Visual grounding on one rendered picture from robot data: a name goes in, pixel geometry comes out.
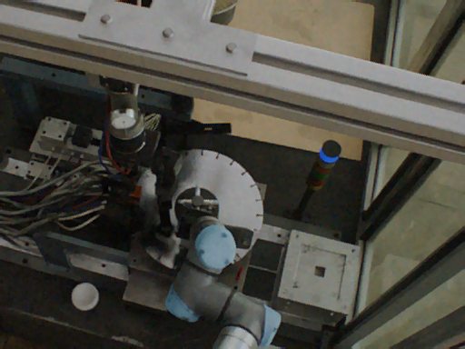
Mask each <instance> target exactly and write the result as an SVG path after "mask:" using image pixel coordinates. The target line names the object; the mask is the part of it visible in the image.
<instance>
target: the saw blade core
mask: <svg viewBox="0 0 465 349"><path fill-rule="evenodd" d="M178 153H181V154H182V156H183V160H182V167H181V171H180V173H179V174H178V176H177V177H178V179H179V180H178V189H177V191H176V193H175V195H174V196H173V199H172V204H173V208H174V207H175V202H176V199H177V197H178V196H179V195H180V193H181V192H182V191H183V190H185V189H187V188H191V187H195V185H196V184H199V185H200V187H202V188H205V189H207V190H209V191H211V192H212V193H213V195H215V196H216V198H217V200H218V202H219V206H220V212H219V219H218V220H219V221H220V222H221V224H225V225H232V226H238V227H245V228H248V229H250V230H252V231H253V229H255V230H256V231H253V237H252V243H251V247H250V249H251V248H252V246H253V245H254V243H255V241H256V238H257V236H258V234H260V232H257V231H261V229H262V219H263V216H256V215H257V214H258V215H263V207H262V201H258V202H255V200H262V198H261V194H260V191H259V189H258V187H256V185H255V183H254V181H253V179H252V178H251V177H250V175H249V174H248V173H247V172H246V171H245V170H244V169H243V167H242V166H240V165H238V164H237V163H236V162H233V160H232V159H230V158H227V157H225V156H223V155H222V154H219V156H218V153H216V152H212V151H208V150H203V155H202V150H199V149H192V150H186V153H187V156H185V150H182V151H178ZM217 156H218V159H216V157H217ZM230 164H232V165H230ZM245 172H246V173H245ZM243 173H245V174H244V175H242V174H243ZM146 175H149V176H146ZM155 182H156V175H155V174H152V172H151V169H146V171H145V172H144V173H143V174H142V176H141V177H140V178H139V180H138V183H137V185H140V186H141V187H142V191H141V193H140V197H139V198H138V197H133V196H132V197H131V202H133V203H130V218H132V219H131V225H132V228H133V231H134V232H135V233H136V234H137V233H139V232H141V233H139V234H137V235H136V238H137V239H138V241H139V243H140V244H141V246H142V247H143V248H144V250H145V251H147V253H148V254H149V255H150V256H151V257H152V258H153V259H155V260H157V259H158V258H159V256H161V257H160V258H159V259H158V261H157V262H159V263H161V264H164V265H166V267H168V268H170V269H174V270H175V271H180V269H181V267H182V264H183V261H184V259H185V256H186V255H187V253H189V250H190V248H191V246H192V242H191V241H187V240H183V239H180V238H177V237H176V235H175V233H174V232H173V231H176V232H178V230H177V225H178V221H179V220H178V219H177V217H176V215H175V211H174V210H173V209H172V210H165V211H163V210H162V204H160V197H159V196H158V195H155V192H154V184H155ZM253 185H254V186H253ZM250 186H252V187H250ZM135 202H137V204H136V203H135ZM133 217H137V218H133ZM148 245H150V246H148ZM146 246H148V247H147V248H145V247H146ZM250 249H239V248H236V254H235V257H234V259H233V261H234V263H236V262H237V261H239V260H240V258H243V257H244V256H245V255H247V253H248V252H249V250H250ZM236 255H238V256H239V257H240V258H239V257H238V256H236ZM173 263H176V265H175V267H174V268H173Z"/></svg>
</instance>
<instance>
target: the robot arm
mask: <svg viewBox="0 0 465 349"><path fill-rule="evenodd" d="M182 205H183V214H182V218H181V221H178V225H177V230H178V232H176V231H173V232H174V233H175V235H176V237H177V238H180V239H183V240H187V241H191V242H192V246H191V248H190V250H189V253H187V255H186V256H185V259H184V261H183V264H182V267H181V269H180V271H179V273H178V275H177V277H176V279H175V281H173V283H172V285H171V289H170V291H169V294H168V295H167V297H166V300H165V306H166V308H167V310H168V311H169V312H170V313H171V314H174V315H176V316H177V317H179V318H181V319H184V320H185V321H190V322H195V321H196V320H197V319H198V317H200V316H202V317H205V318H207V319H209V320H211V321H213V322H215V323H216V324H217V325H219V326H221V327H223V329H222V331H221V332H220V333H219V335H218V337H217V339H216V341H215V343H214V345H213V349H256V347H258V346H260V347H262V348H266V347H268V345H269V344H270V342H271V340H272V338H273V337H274V335H275V333H276V331H277V329H278V327H279V324H280V322H281V317H280V315H279V313H278V312H276V311H274V310H273V309H271V308H270V307H267V306H266V305H265V304H263V303H259V302H257V301H255V300H253V299H252V298H249V297H248V296H246V295H244V294H241V293H239V292H237V291H235V290H233V289H232V288H230V287H228V286H226V284H223V283H221V282H219V281H218V279H219V276H220V274H221V272H222V270H223V268H224V267H225V266H226V265H228V264H229V263H231V262H232V261H233V259H234V257H235V254H236V248H239V249H250V247H251V243H252V237H253V231H252V230H250V229H248V228H245V227H238V226H232V225H225V224H221V222H220V221H219V220H218V219H219V215H218V213H216V212H217V209H216V206H215V205H210V204H209V207H208V209H207V207H204V209H203V210H198V209H194V207H193V206H192V205H191V204H184V203H182Z"/></svg>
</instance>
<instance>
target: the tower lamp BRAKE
mask: <svg viewBox="0 0 465 349"><path fill-rule="evenodd" d="M340 154H341V146H340V144H339V143H337V142H336V141H333V140H329V141H325V142H324V143H323V144H322V148H321V149H320V152H319V156H320V158H321V160H322V161H323V162H326V163H329V164H331V163H334V162H336V161H337V159H338V157H339V156H340Z"/></svg>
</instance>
